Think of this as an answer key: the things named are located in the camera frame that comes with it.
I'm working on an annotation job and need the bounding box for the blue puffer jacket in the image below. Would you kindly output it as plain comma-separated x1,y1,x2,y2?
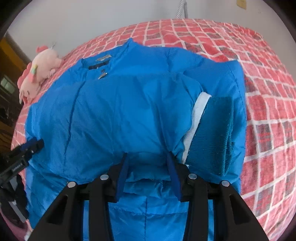
25,40,246,240

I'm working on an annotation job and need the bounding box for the pink knit sleeve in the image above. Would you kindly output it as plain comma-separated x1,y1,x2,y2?
1,206,31,240

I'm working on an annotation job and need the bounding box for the wooden wardrobe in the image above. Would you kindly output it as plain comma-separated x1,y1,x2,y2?
1,37,27,153

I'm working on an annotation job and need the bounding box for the pink plush unicorn toy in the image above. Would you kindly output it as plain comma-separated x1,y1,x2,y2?
17,46,63,104

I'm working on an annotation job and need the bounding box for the metal pole stand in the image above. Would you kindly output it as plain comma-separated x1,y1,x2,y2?
175,0,188,19

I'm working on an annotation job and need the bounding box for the yellow wall socket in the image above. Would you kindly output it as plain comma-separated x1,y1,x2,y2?
236,0,247,9

